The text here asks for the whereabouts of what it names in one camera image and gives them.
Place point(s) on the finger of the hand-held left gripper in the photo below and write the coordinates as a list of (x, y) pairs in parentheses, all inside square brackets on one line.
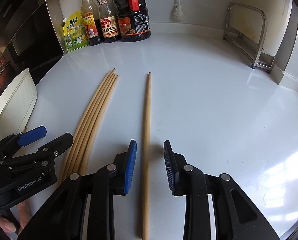
[(56, 143), (31, 133)]

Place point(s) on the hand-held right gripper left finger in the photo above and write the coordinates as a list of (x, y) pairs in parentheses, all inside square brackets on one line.
[(129, 167)]

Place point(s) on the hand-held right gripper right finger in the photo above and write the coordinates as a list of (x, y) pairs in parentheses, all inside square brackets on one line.
[(169, 170)]

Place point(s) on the single wooden chopstick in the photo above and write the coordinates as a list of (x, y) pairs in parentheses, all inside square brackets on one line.
[(147, 130)]

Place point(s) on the bundle of wooden chopsticks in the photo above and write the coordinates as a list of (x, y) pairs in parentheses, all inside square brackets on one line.
[(94, 120)]

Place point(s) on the person's left hand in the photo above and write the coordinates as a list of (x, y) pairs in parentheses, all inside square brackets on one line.
[(25, 213)]

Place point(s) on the white round basin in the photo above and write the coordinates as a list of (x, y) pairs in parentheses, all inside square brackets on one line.
[(11, 105)]

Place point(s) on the black range hood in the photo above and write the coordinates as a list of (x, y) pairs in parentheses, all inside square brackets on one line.
[(26, 30)]

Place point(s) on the yellow green seasoning pouch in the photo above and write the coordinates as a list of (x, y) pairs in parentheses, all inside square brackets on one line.
[(75, 35)]

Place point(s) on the dark vinegar bottle yellow cap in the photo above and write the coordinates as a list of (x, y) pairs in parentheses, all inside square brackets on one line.
[(90, 25)]

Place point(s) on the clear soy sauce bottle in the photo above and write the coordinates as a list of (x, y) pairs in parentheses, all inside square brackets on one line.
[(109, 27)]

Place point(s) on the large soy sauce jug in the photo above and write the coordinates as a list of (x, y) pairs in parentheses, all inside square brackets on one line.
[(134, 22)]

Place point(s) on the white dish brush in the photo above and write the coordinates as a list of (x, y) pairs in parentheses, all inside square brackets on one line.
[(177, 12)]

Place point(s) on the metal cutting board rack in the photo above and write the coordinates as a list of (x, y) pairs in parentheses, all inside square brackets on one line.
[(261, 40)]

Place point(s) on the white cutting board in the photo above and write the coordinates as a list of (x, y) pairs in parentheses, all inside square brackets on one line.
[(288, 45)]

